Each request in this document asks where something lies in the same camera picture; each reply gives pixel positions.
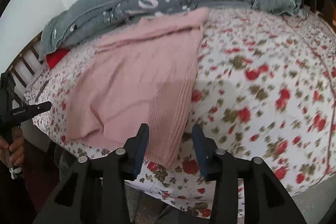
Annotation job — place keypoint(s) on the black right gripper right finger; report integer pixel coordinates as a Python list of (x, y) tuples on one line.
[(265, 198)]

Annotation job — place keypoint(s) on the wooden bed headboard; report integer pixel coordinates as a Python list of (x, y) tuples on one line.
[(24, 67)]

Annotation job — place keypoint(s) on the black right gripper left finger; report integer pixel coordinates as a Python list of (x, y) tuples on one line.
[(94, 190)]

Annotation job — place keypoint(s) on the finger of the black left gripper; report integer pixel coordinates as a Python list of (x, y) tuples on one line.
[(40, 108)]

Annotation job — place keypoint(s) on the person's left hand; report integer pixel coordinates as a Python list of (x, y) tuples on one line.
[(16, 148)]

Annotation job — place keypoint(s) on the pink knit sweater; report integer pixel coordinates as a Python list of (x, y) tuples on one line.
[(142, 74)]

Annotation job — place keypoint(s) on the red pillow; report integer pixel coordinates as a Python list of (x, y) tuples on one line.
[(53, 58)]

